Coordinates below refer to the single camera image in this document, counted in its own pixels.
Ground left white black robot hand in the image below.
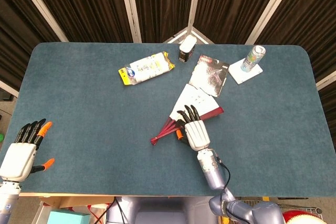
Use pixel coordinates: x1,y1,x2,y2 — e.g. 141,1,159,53
0,118,56,183

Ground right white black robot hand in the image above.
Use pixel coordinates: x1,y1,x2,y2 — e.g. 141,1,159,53
176,104,212,151

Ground red ribbed paper folding fan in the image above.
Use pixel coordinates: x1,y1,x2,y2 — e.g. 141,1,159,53
150,83,225,146

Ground black white printed booklet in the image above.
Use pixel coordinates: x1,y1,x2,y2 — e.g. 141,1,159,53
188,55,230,98

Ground white square coaster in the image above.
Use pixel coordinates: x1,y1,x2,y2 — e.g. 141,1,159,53
228,59,264,85

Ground teal box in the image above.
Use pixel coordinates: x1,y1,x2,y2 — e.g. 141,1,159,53
47,210,91,224

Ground white yellow snack package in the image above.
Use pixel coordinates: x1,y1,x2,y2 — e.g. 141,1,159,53
118,51,176,86

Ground lavender robot torso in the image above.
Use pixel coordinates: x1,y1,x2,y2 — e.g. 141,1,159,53
106,196,218,224

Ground blue felt table mat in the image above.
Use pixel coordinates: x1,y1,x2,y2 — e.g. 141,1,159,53
0,41,336,198

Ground small black white carton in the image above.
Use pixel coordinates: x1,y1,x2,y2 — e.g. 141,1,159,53
178,34,197,63

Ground light green drink can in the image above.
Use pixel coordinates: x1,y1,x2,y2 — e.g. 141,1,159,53
240,45,266,72

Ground white red plastic bag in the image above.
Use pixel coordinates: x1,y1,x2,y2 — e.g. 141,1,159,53
69,202,111,224

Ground red white ball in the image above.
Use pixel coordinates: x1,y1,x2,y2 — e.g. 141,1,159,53
282,210,328,224

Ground dark brown curtain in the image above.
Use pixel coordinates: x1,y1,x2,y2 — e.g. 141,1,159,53
0,0,336,109

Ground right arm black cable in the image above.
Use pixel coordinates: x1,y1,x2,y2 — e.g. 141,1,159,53
214,153,233,219

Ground white frame rail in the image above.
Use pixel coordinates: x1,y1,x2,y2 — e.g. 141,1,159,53
316,70,336,91
0,80,19,98

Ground white frame base rails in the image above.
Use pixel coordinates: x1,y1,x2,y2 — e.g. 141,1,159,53
162,26,215,45

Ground black torso cable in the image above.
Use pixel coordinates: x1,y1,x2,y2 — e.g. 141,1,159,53
93,197,127,224

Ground wire mesh basket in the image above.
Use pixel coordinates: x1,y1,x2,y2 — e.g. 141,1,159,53
217,196,323,224

